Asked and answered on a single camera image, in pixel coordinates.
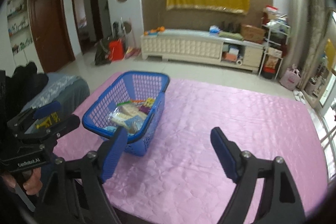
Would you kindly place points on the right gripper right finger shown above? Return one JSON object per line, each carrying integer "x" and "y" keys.
{"x": 279, "y": 202}

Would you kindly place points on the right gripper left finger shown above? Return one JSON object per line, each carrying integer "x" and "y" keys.
{"x": 75, "y": 193}

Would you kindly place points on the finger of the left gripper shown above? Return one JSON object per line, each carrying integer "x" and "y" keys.
{"x": 30, "y": 115}
{"x": 62, "y": 128}

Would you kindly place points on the blue plastic basket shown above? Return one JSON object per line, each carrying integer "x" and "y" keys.
{"x": 131, "y": 85}

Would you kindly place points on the light blue cat snack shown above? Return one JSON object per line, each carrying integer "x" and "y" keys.
{"x": 111, "y": 129}

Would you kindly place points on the large cracker pack green ends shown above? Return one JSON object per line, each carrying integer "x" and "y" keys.
{"x": 125, "y": 111}

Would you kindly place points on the clear blue biscuit packet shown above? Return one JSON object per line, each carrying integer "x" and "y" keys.
{"x": 134, "y": 124}

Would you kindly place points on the orange snack bar packet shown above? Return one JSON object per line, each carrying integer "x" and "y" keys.
{"x": 138, "y": 102}

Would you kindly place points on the purple yellow chip packet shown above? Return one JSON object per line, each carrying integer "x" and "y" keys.
{"x": 147, "y": 105}

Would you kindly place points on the left hand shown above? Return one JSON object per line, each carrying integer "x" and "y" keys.
{"x": 32, "y": 186}

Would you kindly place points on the grey chair cover with crown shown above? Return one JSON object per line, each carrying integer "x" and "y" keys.
{"x": 69, "y": 91}

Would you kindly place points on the brown wooden door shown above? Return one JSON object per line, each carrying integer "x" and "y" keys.
{"x": 50, "y": 35}

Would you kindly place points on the black bag on floor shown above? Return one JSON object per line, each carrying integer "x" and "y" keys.
{"x": 102, "y": 53}

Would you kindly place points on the red bag on floor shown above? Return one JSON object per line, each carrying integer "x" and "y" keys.
{"x": 116, "y": 51}

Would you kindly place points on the pink quilted tablecloth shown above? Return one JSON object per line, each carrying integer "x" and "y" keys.
{"x": 180, "y": 179}

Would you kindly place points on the white slippers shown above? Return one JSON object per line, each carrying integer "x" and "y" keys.
{"x": 299, "y": 96}

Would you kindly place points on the broom and dustpan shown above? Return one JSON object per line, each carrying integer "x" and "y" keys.
{"x": 128, "y": 39}

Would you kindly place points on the pink white shopping bag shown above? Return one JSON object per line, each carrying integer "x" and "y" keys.
{"x": 291, "y": 78}

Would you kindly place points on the oranges on blue plate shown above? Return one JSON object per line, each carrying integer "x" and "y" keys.
{"x": 154, "y": 32}

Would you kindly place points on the white TV cabinet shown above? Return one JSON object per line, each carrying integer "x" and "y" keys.
{"x": 204, "y": 48}

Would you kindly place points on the green folded cloth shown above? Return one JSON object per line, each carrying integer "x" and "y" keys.
{"x": 230, "y": 35}

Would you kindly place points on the cardboard box on cabinet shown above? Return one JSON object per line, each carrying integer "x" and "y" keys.
{"x": 252, "y": 33}

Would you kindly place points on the white metal shelf rack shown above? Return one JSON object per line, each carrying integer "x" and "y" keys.
{"x": 275, "y": 45}

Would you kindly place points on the blue tissue pack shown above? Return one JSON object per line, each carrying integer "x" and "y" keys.
{"x": 214, "y": 30}

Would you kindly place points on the patterned curtain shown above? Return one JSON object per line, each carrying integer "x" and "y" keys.
{"x": 317, "y": 25}

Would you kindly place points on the tall air conditioner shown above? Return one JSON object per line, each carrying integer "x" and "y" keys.
{"x": 298, "y": 20}

